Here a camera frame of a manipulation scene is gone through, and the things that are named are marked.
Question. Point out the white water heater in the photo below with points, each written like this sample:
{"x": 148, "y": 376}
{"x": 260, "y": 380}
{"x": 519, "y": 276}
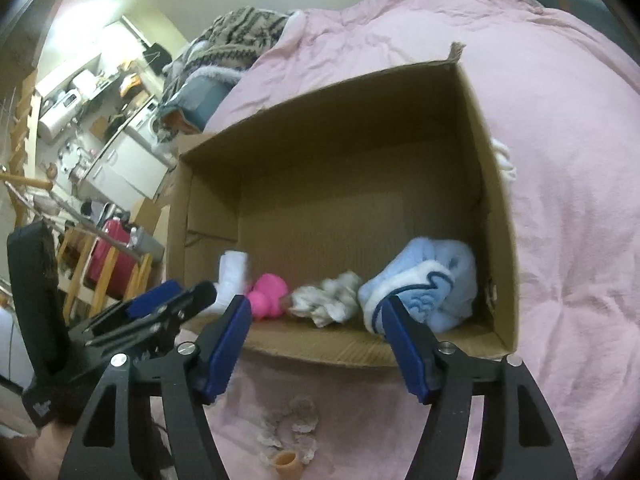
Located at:
{"x": 55, "y": 120}

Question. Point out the grey bin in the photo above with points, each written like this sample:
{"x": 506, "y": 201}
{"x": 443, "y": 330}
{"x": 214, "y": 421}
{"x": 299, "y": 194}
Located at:
{"x": 147, "y": 242}

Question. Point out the white kitchen cabinet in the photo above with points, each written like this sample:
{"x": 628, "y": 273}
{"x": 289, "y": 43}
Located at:
{"x": 125, "y": 165}

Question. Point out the clear plastic bag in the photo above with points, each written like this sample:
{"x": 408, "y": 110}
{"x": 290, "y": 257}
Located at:
{"x": 232, "y": 272}

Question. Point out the light blue pillow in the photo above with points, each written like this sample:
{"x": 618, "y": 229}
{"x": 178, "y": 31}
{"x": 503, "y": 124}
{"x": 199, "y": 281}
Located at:
{"x": 200, "y": 97}

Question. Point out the pink blanket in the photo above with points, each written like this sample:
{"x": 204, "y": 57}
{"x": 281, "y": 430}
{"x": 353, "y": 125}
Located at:
{"x": 565, "y": 160}

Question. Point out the red suitcase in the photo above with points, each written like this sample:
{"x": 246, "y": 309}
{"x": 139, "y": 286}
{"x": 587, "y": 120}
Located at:
{"x": 112, "y": 260}

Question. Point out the white knitted cloth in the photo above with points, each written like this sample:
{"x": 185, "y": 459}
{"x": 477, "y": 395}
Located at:
{"x": 505, "y": 160}

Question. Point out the cardboard box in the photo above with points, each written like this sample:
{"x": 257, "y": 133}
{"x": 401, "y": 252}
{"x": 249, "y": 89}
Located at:
{"x": 325, "y": 200}

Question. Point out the white washing machine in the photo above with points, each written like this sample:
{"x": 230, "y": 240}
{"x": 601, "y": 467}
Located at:
{"x": 147, "y": 127}

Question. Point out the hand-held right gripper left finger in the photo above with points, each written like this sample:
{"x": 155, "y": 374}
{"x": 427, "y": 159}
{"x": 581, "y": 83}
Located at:
{"x": 227, "y": 342}

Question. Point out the grey small plush toy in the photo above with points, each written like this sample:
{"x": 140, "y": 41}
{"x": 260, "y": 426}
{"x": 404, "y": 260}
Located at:
{"x": 295, "y": 417}

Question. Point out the tan silicone cup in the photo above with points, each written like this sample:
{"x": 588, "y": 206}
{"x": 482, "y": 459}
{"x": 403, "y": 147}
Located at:
{"x": 287, "y": 461}

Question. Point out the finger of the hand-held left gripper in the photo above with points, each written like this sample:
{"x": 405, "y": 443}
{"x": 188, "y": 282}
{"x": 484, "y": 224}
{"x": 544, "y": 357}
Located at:
{"x": 150, "y": 300}
{"x": 197, "y": 297}

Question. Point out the black hanging garment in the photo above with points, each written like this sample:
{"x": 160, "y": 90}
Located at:
{"x": 156, "y": 57}

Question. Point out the patterned knit blanket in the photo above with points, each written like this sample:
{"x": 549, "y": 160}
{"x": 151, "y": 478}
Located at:
{"x": 240, "y": 35}

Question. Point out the pink rubber duck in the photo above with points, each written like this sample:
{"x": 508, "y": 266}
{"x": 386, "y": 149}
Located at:
{"x": 267, "y": 297}

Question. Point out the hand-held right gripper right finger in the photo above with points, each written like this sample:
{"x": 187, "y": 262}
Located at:
{"x": 402, "y": 347}

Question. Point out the yellow wooden chair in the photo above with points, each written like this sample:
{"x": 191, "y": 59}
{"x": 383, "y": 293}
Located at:
{"x": 102, "y": 290}

